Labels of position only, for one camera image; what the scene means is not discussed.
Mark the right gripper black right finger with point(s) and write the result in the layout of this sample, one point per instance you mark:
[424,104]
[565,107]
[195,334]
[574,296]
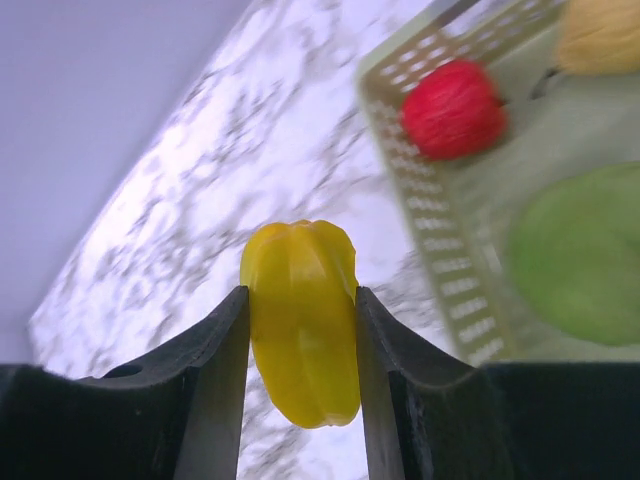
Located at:
[428,415]

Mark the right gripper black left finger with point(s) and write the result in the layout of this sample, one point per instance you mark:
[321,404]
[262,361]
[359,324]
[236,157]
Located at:
[173,413]

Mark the yellow toy starfruit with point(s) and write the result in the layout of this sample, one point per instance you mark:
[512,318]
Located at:
[302,286]

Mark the green toy cabbage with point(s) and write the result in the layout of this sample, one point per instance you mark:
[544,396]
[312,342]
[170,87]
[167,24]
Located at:
[573,255]

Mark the red toy strawberry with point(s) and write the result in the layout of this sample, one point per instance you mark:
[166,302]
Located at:
[455,111]

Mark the beige plastic basket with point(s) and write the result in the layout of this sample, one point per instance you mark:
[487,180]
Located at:
[460,212]

